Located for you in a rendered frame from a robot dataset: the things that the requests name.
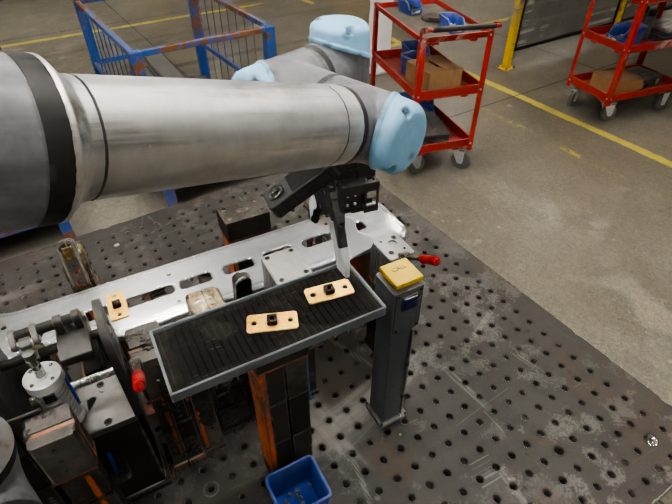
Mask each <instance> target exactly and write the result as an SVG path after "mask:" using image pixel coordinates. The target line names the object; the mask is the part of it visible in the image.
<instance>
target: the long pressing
mask: <svg viewBox="0 0 672 504"><path fill-rule="evenodd" d="M345 216H349V217H352V218H353V219H354V220H355V223H356V224H357V223H362V224H363V225H364V226H365V228H364V229H361V230H359V232H362V233H365V234H369V235H371V237H372V239H373V238H375V237H378V236H381V235H384V234H387V233H390V232H395V233H397V234H398V235H399V236H400V237H401V238H402V239H403V240H405V239H406V238H407V237H408V234H409V230H408V229H407V227H406V226H405V225H404V224H403V223H401V222H400V221H399V220H398V219H397V218H396V217H395V216H394V215H393V214H392V213H391V212H390V211H389V210H388V209H387V208H386V207H385V206H384V205H382V204H381V203H379V202H378V210H376V211H372V212H367V213H364V212H363V211H360V212H356V213H351V212H350V213H345ZM331 222H332V221H331V219H330V217H327V218H326V217H325V215H321V216H320V219H319V221H318V223H316V224H315V223H313V222H312V221H311V220H310V219H308V220H305V221H302V222H299V223H295V224H292V225H289V226H286V227H283V228H280V229H276V230H273V231H270V232H267V233H264V234H261V235H257V236H254V237H251V238H248V239H245V240H242V241H238V242H235V243H232V244H229V245H226V246H223V247H219V248H216V249H213V250H210V251H207V252H203V253H200V254H197V255H194V256H191V257H188V258H184V259H181V260H178V261H175V262H172V263H169V264H165V265H162V266H159V267H156V268H153V269H150V270H146V271H143V272H140V273H137V274H134V275H131V276H127V277H124V278H121V279H118V280H115V281H111V282H108V283H105V284H102V285H99V286H96V287H92V288H89V289H86V290H83V291H80V292H77V293H73V294H70V295H67V296H64V297H61V298H58V299H54V300H51V301H48V302H45V303H42V304H39V305H35V306H32V307H29V308H26V309H23V310H20V311H16V312H11V313H0V348H1V350H2V351H3V352H4V354H5V355H6V356H7V357H8V358H9V359H10V358H13V357H16V356H19V355H22V353H23V351H22V350H21V349H20V348H19V351H18V352H15V353H13V352H12V351H10V350H9V348H8V346H9V343H8V342H7V341H6V338H5V337H6V335H7V331H9V330H12V329H13V330H14V331H17V330H20V329H23V328H26V327H28V325H29V324H30V323H36V324H38V323H41V322H44V321H47V320H50V319H51V317H52V316H54V315H57V314H60V315H61V316H62V315H65V314H68V313H70V310H72V309H76V308H78V309H79V311H82V310H84V312H85V313H88V312H91V311H93V310H92V306H91V300H94V299H97V298H100V300H101V302H102V304H103V307H107V303H106V300H105V296H106V295H109V294H112V293H115V292H118V291H123V293H124V297H125V300H126V301H127V300H128V299H131V298H134V297H137V296H140V295H143V294H146V293H149V292H152V291H155V290H158V289H161V288H164V287H167V286H173V288H174V290H175V291H174V293H172V294H169V295H166V296H163V297H160V298H157V299H154V300H151V301H148V302H145V303H142V304H139V305H136V306H133V307H128V309H129V313H130V316H128V317H126V318H123V319H120V320H117V321H114V322H113V321H111V318H110V315H107V316H108V318H109V320H110V322H111V324H112V327H113V329H114V331H115V333H116V335H117V337H118V339H119V341H125V339H124V335H125V331H126V330H128V329H131V328H134V327H136V326H139V325H142V324H145V323H148V322H151V321H154V320H157V321H158V324H159V326H160V327H162V326H163V324H164V323H167V322H169V321H172V320H175V319H177V318H180V317H183V316H186V315H189V313H188V309H187V305H186V302H185V296H186V295H187V294H190V293H193V292H196V291H199V290H200V291H201V290H202V289H205V288H207V287H210V286H211V287H216V288H218V289H219V291H220V293H221V295H222V297H223V299H224V301H225V303H229V302H231V301H234V297H233V288H232V276H233V275H234V274H235V273H237V272H239V271H237V272H234V273H231V274H225V273H224V271H223V268H225V267H227V266H230V265H233V264H236V263H239V262H242V261H245V260H252V262H253V263H254V265H253V266H252V267H249V268H246V269H243V270H245V271H247V272H248V273H249V275H250V277H251V279H252V289H253V294H254V293H257V292H259V291H262V290H265V286H264V278H263V270H262V263H261V258H262V257H263V256H264V254H266V253H269V252H272V251H276V250H279V249H282V248H285V247H294V248H295V249H296V250H297V252H298V253H299V254H300V256H301V257H302V258H303V260H304V261H305V262H306V264H307V265H308V266H309V268H310V269H311V270H312V272H315V271H318V270H321V269H323V268H326V267H329V266H332V265H335V264H337V262H336V256H335V253H334V244H333V240H332V237H331V236H330V235H329V234H330V223H331ZM325 223H327V225H325ZM324 234H325V235H328V236H329V238H330V240H329V241H326V242H323V243H320V244H317V245H314V246H311V247H304V246H303V244H302V242H303V241H306V240H309V239H312V238H315V237H318V236H321V235H324ZM206 273H208V274H210V275H211V277H212V280H210V281H207V282H204V283H201V284H199V285H196V286H193V287H190V288H187V289H181V287H180V285H179V284H180V282H182V281H185V280H188V279H191V278H194V277H197V276H200V275H203V274H206ZM167 274H170V276H167ZM178 300H181V301H180V302H178ZM3 327H6V329H4V330H1V329H2V328H3ZM41 338H42V340H41V342H42V343H45V344H46V345H47V346H48V345H51V344H54V343H57V341H56V334H55V330H52V331H49V332H46V333H43V335H42V337H41Z"/></svg>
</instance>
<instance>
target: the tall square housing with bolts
mask: <svg viewBox="0 0 672 504"><path fill-rule="evenodd" d="M261 263H262V270H263V278H264V286H265V289H268V288H270V287H273V286H276V285H279V284H282V283H284V282H287V281H290V280H293V279H296V278H298V277H301V276H304V275H307V274H310V273H312V270H311V269H310V268H309V266H308V265H307V264H306V262H305V261H304V260H303V258H302V257H301V256H300V254H299V253H298V252H297V250H296V249H295V248H294V247H290V248H287V249H284V250H281V251H278V252H275V253H272V254H269V255H266V256H263V257H262V258H261ZM307 370H308V387H309V389H308V390H309V400H312V399H313V398H314V399H315V394H317V393H319V391H320V390H319V389H318V387H317V380H316V357H315V347H314V345H312V346H309V356H307Z"/></svg>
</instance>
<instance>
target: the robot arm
mask: <svg viewBox="0 0 672 504"><path fill-rule="evenodd" d="M308 41H310V44H308V45H305V46H303V47H301V48H299V49H296V50H293V51H290V52H287V53H284V54H281V55H278V56H275V57H272V58H269V59H266V60H258V61H256V62H255V64H253V65H250V66H248V67H246V68H243V69H241V70H239V71H237V72H236V73H235V74H234V76H233V77H232V79H231V80H217V79H193V78H168V77H144V76H119V75H95V74H71V73H58V72H57V71H56V70H55V69H54V68H53V67H52V66H51V65H50V64H49V63H48V62H47V61H46V60H45V59H44V58H42V57H41V56H39V55H37V54H35V53H31V52H17V51H2V50H0V233H6V232H13V231H20V230H25V229H30V228H37V227H43V226H49V225H55V224H60V223H64V222H66V221H68V220H69V219H71V217H72V216H73V215H74V213H75V212H76V210H77V209H78V207H79V206H80V204H81V203H83V202H88V201H94V200H101V199H108V198H115V197H122V196H129V195H136V194H143V193H149V192H156V191H163V190H170V189H177V188H184V187H191V186H197V185H204V184H211V183H218V182H225V181H232V180H239V179H245V178H252V177H259V176H266V175H273V174H280V173H287V172H290V173H289V174H288V175H286V176H285V177H284V178H282V179H281V180H279V181H278V182H277V183H275V184H274V185H273V186H271V187H270V188H269V189H267V190H266V191H265V192H264V198H265V201H266V203H267V205H268V207H269V209H270V210H271V211H272V212H273V213H274V214H275V215H276V216H277V217H279V218H281V217H283V216H284V215H286V214H287V213H288V212H290V211H291V210H293V209H294V208H295V207H297V206H298V205H300V204H301V203H302V202H304V201H305V200H306V199H308V198H309V199H310V201H309V208H310V220H311V221H312V222H313V223H315V224H316V223H318V221H319V219H320V214H321V213H322V212H323V214H324V215H325V217H326V218H327V217H330V219H331V221H332V222H331V223H330V233H331V237H332V240H333V244H334V253H335V256H336V262H337V268H338V269H339V270H340V272H341V273H342V274H343V275H344V276H345V278H348V277H350V260H351V259H352V258H354V257H355V256H357V255H359V254H361V253H363V252H365V251H366V250H368V249H370V248H371V247H372V245H373V239H372V237H371V235H369V234H365V233H362V232H359V231H358V230H357V228H356V223H355V220H354V219H353V218H352V217H349V216H345V213H350V212H351V213H356V212H360V211H363V212H364V213H367V212H372V211H376V210H378V201H379V187H380V181H379V179H378V178H377V177H376V175H375V171H376V169H378V170H380V171H383V172H385V173H388V174H396V173H400V172H402V171H403V170H405V169H406V168H407V167H408V166H409V165H410V164H411V163H412V162H413V161H414V159H415V158H416V156H417V155H418V153H419V151H420V149H421V147H422V144H423V140H424V137H425V133H426V115H425V112H424V110H423V108H422V107H421V105H420V104H418V103H417V102H415V101H413V100H410V99H408V98H405V97H403V96H400V94H399V93H398V92H395V91H394V92H389V91H386V90H383V89H380V88H377V87H374V86H372V85H369V67H370V58H371V53H370V28H369V26H368V24H367V23H366V22H365V21H364V20H362V19H360V18H358V17H354V16H350V15H327V16H322V17H319V18H317V19H315V20H314V21H313V22H312V23H311V25H310V35H309V37H308ZM369 179H370V180H374V181H370V182H368V180H369ZM374 190H376V202H375V204H371V205H367V203H372V198H373V197H372V196H371V195H370V194H369V193H367V192H369V191H374ZM0 504H42V502H41V500H40V499H39V497H38V496H37V494H36V493H35V491H34V489H33V488H32V486H31V485H30V483H29V481H28V480H27V478H26V476H25V473H24V471H23V469H22V466H21V462H20V458H19V454H18V450H17V446H16V442H15V438H14V434H13V431H12V429H11V427H10V425H9V424H8V423H7V422H6V421H5V420H4V419H3V418H2V417H0Z"/></svg>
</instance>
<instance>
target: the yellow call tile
mask: <svg viewBox="0 0 672 504"><path fill-rule="evenodd" d="M379 271H380V273H381V274H382V275H383V276H384V277H385V278H386V279H387V281H388V282H389V283H390V284H391V285H392V286H393V287H394V288H395V290H399V289H402V288H404V287H407V286H409V285H412V284H414V283H417V282H419V281H422V280H423V277H424V276H423V275H422V274H421V273H420V272H419V271H418V270H417V269H416V268H415V266H414V265H413V264H412V263H411V262H410V261H409V260H408V259H407V258H403V259H400V260H397V261H395V262H392V263H389V264H386V265H384V266H381V267H380V268H379Z"/></svg>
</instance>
